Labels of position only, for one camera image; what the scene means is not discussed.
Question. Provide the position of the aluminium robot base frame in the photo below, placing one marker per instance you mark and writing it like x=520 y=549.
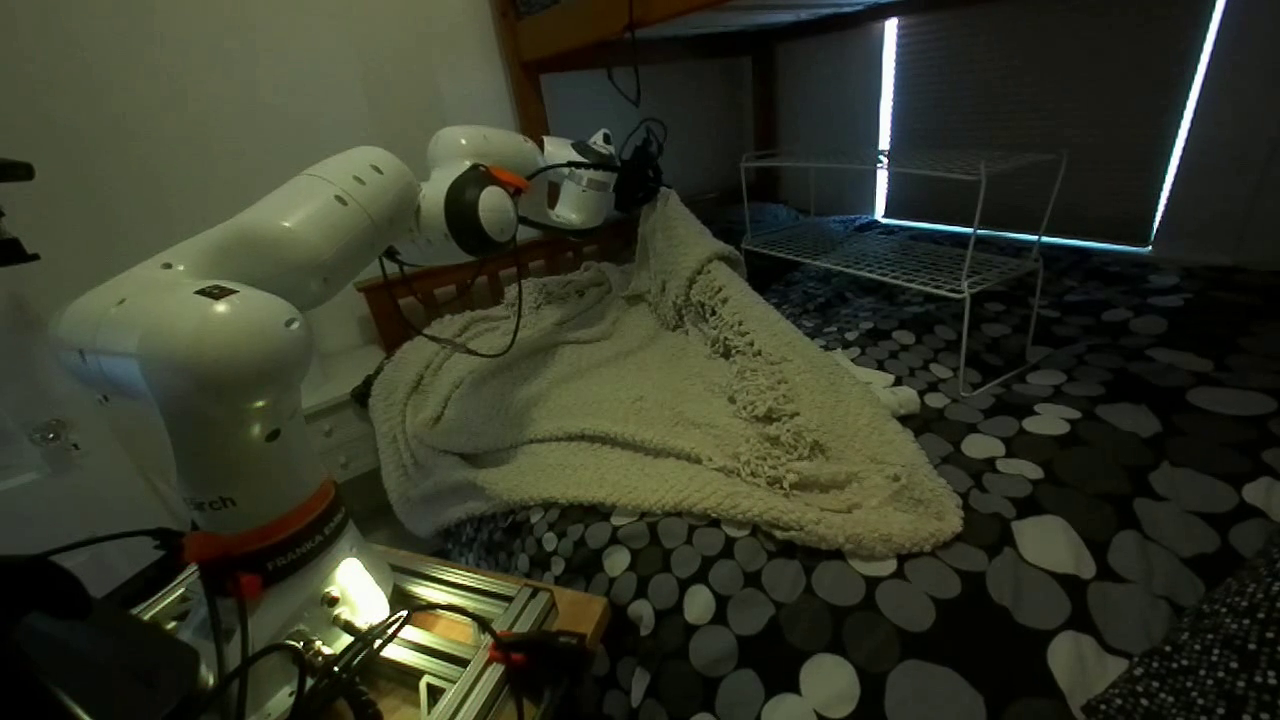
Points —
x=443 y=642

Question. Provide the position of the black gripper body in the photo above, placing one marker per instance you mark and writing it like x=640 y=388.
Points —
x=640 y=163

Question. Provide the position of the dark speckled pillow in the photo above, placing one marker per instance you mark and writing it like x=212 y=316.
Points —
x=1202 y=663

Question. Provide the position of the dark window blind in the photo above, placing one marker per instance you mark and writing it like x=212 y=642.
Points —
x=1024 y=104

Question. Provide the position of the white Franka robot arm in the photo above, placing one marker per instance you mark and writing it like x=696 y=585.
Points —
x=240 y=334

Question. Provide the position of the black pebble pattern bedsheet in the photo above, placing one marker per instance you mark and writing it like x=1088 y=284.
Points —
x=1067 y=505

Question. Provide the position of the black box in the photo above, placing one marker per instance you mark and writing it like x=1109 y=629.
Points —
x=81 y=655

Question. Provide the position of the white knitted blanket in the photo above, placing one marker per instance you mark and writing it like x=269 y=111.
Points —
x=640 y=400

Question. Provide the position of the black camera stand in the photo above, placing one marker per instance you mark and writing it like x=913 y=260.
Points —
x=14 y=214

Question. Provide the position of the wooden bunk bed frame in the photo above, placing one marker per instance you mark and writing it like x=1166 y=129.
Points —
x=541 y=80

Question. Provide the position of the wooden board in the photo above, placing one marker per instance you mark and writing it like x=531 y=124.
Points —
x=583 y=608

